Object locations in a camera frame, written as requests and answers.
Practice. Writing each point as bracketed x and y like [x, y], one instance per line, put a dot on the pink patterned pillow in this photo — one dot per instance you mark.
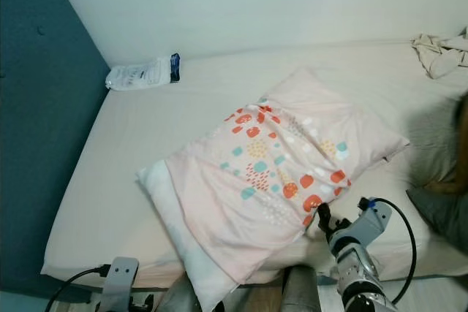
[256, 177]

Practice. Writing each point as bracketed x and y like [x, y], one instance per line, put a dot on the white plastic packet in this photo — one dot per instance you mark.
[139, 74]

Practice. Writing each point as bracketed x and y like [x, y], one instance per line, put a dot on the grey robot left leg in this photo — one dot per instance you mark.
[175, 299]

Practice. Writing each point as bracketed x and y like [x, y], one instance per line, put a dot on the grey robot right leg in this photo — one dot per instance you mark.
[300, 290]

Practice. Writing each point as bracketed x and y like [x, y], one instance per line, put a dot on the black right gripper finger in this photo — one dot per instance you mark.
[327, 221]
[342, 225]

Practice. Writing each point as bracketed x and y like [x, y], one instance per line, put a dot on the dark grey fabric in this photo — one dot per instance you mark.
[442, 213]

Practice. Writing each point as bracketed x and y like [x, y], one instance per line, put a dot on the teal padded headboard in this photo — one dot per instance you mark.
[44, 122]

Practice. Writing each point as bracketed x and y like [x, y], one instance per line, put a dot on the beige bed mattress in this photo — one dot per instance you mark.
[153, 137]

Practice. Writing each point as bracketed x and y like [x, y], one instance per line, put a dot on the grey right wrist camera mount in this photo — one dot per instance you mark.
[373, 221]

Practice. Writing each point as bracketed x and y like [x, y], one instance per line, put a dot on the beige crumpled cloth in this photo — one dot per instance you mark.
[442, 52]

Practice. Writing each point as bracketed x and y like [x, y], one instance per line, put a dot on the grey robot leg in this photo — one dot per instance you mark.
[175, 299]
[300, 290]

